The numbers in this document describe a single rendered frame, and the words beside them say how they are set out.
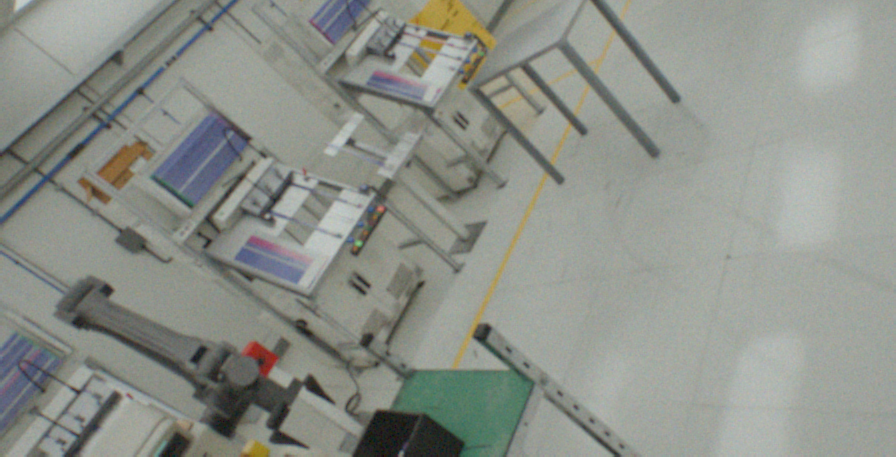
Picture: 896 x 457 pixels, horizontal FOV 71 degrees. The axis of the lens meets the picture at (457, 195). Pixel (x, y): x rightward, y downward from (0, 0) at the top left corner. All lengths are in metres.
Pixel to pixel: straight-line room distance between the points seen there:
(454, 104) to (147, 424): 3.43
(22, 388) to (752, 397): 2.97
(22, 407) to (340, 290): 1.58
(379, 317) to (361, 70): 1.66
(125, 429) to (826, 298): 1.97
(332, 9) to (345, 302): 1.96
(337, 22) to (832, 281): 3.33
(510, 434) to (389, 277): 2.83
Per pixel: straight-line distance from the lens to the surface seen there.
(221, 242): 3.74
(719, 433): 2.19
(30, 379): 3.47
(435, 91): 4.13
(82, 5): 5.65
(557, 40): 3.00
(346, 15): 4.52
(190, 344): 1.42
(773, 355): 2.24
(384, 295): 3.92
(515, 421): 1.20
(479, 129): 4.66
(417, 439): 1.21
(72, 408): 3.48
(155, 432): 1.58
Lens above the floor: 1.68
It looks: 21 degrees down
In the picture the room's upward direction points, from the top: 47 degrees counter-clockwise
